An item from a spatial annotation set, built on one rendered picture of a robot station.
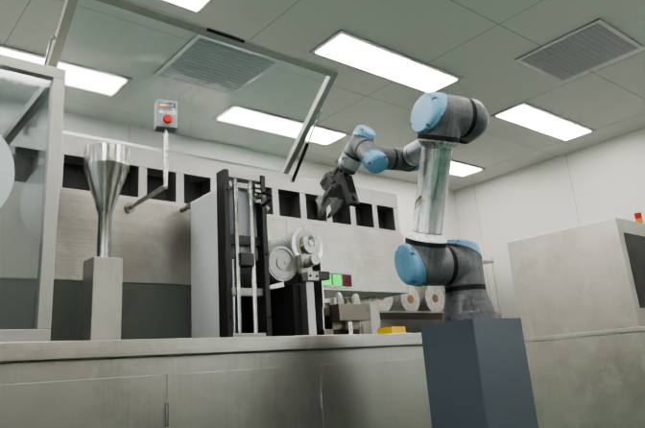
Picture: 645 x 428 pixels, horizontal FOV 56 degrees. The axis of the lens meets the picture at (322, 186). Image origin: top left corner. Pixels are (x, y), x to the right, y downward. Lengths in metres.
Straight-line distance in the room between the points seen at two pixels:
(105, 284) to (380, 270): 1.47
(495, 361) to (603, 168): 5.06
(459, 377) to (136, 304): 1.14
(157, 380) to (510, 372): 0.91
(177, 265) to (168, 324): 0.22
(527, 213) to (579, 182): 0.66
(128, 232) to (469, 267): 1.20
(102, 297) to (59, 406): 0.48
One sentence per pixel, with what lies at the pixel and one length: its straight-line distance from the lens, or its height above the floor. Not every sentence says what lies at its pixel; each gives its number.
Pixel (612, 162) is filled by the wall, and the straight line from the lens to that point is 6.64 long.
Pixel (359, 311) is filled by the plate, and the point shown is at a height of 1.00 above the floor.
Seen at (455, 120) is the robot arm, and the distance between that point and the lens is 1.69.
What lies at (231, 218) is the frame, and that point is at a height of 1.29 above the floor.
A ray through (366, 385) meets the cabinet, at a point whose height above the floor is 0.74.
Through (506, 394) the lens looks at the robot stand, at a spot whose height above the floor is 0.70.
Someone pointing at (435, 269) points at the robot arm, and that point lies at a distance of 1.71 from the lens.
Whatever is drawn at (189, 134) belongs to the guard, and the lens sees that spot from 2.48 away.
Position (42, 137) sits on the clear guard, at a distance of 1.69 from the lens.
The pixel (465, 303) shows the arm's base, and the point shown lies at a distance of 1.77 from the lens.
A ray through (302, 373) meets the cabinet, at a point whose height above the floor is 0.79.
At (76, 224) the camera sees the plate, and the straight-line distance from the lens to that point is 2.24.
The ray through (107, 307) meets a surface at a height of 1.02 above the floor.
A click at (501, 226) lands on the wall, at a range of 7.17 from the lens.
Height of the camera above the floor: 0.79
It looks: 17 degrees up
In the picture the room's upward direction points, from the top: 4 degrees counter-clockwise
